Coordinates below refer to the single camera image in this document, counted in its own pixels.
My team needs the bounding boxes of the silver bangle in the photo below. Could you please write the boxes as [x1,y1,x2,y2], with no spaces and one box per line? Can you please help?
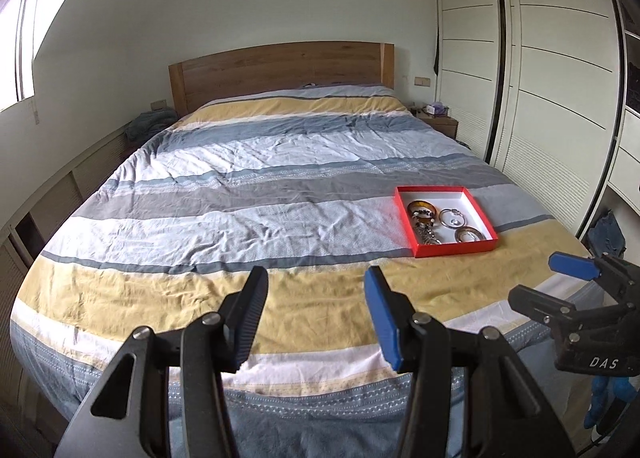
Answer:
[438,207,468,229]

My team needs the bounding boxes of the wooden nightstand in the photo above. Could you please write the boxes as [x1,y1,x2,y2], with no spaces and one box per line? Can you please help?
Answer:
[414,111,458,139]

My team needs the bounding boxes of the amber bangle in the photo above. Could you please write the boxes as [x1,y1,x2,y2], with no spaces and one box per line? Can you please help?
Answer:
[407,200,438,225]

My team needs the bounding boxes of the window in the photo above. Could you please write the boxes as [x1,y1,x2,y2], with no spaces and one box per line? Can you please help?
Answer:
[1,0,54,110]

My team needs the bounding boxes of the dark blue clothes pile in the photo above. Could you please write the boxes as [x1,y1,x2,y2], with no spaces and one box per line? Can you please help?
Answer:
[125,108,178,146]

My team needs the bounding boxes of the wall switch plate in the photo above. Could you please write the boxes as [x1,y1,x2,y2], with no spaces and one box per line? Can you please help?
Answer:
[413,76,431,87]

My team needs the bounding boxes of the wooden headboard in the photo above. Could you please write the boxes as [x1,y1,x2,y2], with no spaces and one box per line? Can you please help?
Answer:
[168,40,395,117]

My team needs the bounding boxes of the striped bed duvet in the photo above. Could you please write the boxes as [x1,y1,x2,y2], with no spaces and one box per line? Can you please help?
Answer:
[10,86,603,457]

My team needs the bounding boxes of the white wardrobe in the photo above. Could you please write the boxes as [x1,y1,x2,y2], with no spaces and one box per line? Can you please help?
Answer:
[436,0,626,236]

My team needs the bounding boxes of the tissue box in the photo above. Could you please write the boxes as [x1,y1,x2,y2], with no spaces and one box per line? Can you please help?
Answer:
[425,101,449,117]

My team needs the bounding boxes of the red jewelry box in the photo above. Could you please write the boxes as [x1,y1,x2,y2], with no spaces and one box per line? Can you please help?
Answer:
[394,186,498,259]

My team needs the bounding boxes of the low wall cabinet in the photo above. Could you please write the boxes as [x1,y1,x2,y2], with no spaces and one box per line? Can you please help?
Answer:
[1,129,126,398]

